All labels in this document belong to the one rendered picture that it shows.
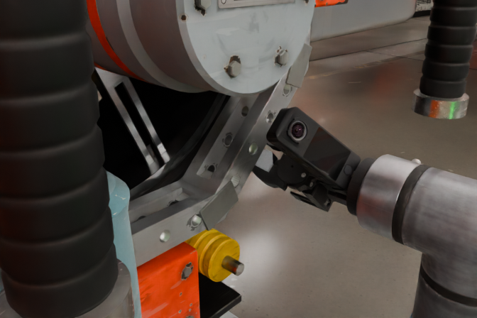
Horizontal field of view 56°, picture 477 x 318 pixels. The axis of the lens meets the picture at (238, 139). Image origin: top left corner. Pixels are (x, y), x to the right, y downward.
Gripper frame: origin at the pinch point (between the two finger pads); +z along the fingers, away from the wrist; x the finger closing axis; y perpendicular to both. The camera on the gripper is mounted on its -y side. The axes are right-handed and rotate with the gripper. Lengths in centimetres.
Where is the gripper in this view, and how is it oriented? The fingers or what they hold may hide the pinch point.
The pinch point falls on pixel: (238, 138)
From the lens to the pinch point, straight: 63.9
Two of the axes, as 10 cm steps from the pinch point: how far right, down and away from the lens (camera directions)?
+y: 4.8, 4.7, 7.4
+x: 4.8, -8.5, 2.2
